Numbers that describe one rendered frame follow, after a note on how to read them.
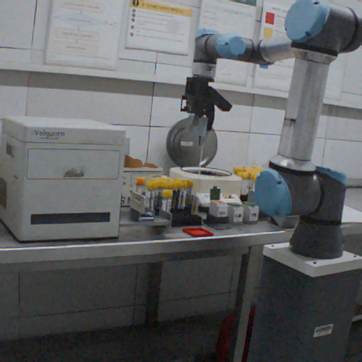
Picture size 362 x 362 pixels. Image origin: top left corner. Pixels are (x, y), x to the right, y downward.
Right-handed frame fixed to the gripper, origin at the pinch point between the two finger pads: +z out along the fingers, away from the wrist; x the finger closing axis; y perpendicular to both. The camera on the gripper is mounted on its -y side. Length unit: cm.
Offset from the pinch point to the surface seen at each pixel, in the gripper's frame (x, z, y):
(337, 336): 55, 46, -15
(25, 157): 13, 4, 60
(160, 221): 11.9, 22.1, 19.7
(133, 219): 8.5, 22.0, 26.5
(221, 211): 8.3, 20.8, -4.4
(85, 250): 17, 27, 44
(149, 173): -16.2, 13.3, 9.0
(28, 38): -51, -30, 45
